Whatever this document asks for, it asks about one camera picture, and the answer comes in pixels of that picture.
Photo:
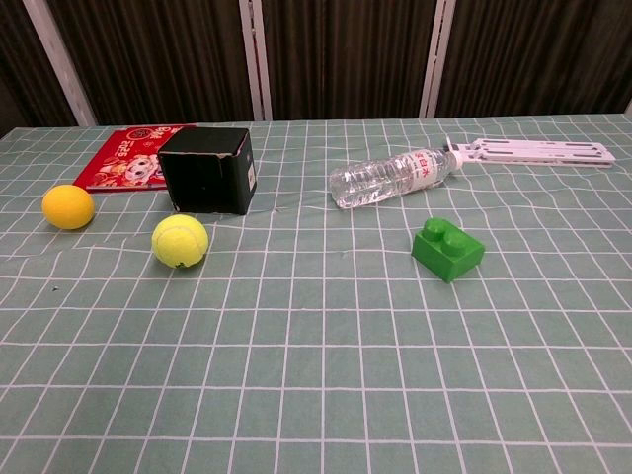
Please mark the black open cardboard box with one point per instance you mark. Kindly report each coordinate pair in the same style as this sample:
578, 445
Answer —
197, 178

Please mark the orange-yellow smooth ball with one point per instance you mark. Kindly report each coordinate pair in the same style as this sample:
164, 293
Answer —
68, 206

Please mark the dark brown curtain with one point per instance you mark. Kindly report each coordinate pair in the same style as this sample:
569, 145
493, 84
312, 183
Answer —
345, 54

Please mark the yellow-green tennis ball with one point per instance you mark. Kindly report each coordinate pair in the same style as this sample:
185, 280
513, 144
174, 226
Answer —
180, 239

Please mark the white folding stand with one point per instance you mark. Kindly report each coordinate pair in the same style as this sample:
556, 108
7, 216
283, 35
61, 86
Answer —
538, 150

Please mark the green toy building brick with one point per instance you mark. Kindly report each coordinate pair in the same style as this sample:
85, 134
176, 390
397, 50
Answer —
447, 257

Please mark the red spiral cartoon calendar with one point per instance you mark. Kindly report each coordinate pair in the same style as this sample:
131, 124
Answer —
123, 163

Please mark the green checkered tablecloth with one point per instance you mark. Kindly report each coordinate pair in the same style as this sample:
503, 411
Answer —
316, 355

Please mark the clear plastic water bottle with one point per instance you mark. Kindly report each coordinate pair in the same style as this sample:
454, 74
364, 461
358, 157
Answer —
380, 180

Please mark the white metal frame post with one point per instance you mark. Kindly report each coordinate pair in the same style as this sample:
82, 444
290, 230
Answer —
437, 59
257, 59
61, 64

